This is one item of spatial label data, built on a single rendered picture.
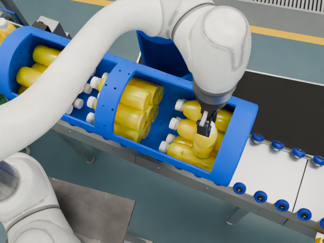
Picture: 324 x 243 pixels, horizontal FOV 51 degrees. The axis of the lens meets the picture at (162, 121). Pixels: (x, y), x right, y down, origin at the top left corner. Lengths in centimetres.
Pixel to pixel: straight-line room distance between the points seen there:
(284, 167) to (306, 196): 12
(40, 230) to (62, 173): 144
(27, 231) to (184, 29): 63
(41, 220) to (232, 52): 68
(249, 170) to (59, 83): 92
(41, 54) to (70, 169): 117
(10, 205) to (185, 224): 137
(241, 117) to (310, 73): 167
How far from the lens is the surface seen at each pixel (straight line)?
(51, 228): 95
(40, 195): 101
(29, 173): 98
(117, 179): 225
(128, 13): 61
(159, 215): 217
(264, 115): 224
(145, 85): 116
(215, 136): 96
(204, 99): 68
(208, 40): 53
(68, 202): 122
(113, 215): 117
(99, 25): 58
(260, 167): 129
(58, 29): 179
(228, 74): 58
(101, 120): 109
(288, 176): 131
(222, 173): 103
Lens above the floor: 215
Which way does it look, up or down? 67 degrees down
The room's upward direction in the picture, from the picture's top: 10 degrees counter-clockwise
